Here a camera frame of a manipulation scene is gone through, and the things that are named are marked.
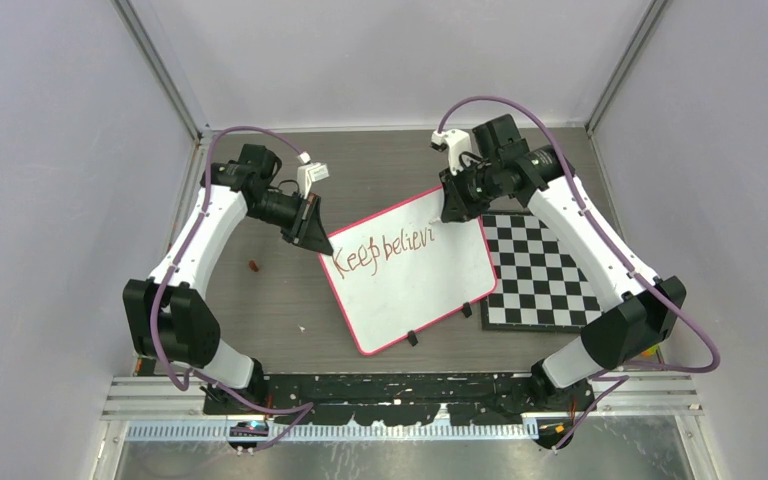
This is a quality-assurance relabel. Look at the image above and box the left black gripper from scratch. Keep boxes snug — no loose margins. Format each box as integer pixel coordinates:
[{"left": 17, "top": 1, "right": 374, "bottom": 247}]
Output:
[{"left": 248, "top": 190, "right": 334, "bottom": 255}]

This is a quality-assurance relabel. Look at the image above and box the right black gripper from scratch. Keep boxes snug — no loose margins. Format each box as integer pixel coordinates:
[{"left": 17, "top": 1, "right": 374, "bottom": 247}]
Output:
[{"left": 440, "top": 157, "right": 501, "bottom": 223}]

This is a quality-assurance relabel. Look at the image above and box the pink framed whiteboard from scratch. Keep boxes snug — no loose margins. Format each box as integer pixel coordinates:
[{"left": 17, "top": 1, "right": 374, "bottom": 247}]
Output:
[{"left": 320, "top": 187, "right": 497, "bottom": 356}]

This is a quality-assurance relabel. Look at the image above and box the black white checkerboard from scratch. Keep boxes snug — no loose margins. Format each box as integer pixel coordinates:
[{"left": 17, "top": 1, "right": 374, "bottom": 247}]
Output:
[{"left": 480, "top": 211, "right": 602, "bottom": 333}]

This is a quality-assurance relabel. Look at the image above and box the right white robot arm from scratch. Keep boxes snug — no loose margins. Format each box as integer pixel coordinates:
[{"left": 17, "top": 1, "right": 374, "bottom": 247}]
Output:
[{"left": 431, "top": 114, "right": 687, "bottom": 411}]

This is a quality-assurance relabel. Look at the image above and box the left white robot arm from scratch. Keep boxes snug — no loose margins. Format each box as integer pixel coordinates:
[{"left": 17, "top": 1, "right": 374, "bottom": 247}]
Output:
[{"left": 123, "top": 144, "right": 333, "bottom": 414}]

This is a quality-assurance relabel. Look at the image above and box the left black whiteboard foot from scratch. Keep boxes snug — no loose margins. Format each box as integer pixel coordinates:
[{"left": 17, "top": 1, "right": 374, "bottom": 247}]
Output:
[{"left": 406, "top": 330, "right": 419, "bottom": 347}]

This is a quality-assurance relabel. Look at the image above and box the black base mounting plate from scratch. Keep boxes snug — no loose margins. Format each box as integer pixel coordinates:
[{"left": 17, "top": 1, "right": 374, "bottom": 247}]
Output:
[{"left": 202, "top": 371, "right": 599, "bottom": 429}]

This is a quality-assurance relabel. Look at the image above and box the orange plastic toy block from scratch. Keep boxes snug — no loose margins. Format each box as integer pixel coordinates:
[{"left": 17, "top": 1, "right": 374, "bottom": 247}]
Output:
[{"left": 641, "top": 345, "right": 659, "bottom": 358}]

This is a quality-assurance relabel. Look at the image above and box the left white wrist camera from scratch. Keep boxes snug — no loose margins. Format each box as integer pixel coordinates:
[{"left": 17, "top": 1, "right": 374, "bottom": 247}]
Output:
[{"left": 296, "top": 151, "right": 329, "bottom": 198}]

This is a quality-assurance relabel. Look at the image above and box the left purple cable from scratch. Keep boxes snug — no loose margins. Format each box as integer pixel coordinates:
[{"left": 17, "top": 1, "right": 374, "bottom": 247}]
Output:
[{"left": 150, "top": 125, "right": 322, "bottom": 455}]

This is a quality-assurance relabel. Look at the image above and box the purple cable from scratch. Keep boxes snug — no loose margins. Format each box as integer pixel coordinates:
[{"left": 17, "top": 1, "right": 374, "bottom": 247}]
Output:
[
  {"left": 150, "top": 125, "right": 322, "bottom": 455},
  {"left": 436, "top": 95, "right": 722, "bottom": 454}
]

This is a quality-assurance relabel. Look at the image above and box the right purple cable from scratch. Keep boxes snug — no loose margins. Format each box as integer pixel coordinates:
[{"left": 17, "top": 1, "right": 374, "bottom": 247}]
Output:
[{"left": 436, "top": 95, "right": 722, "bottom": 454}]

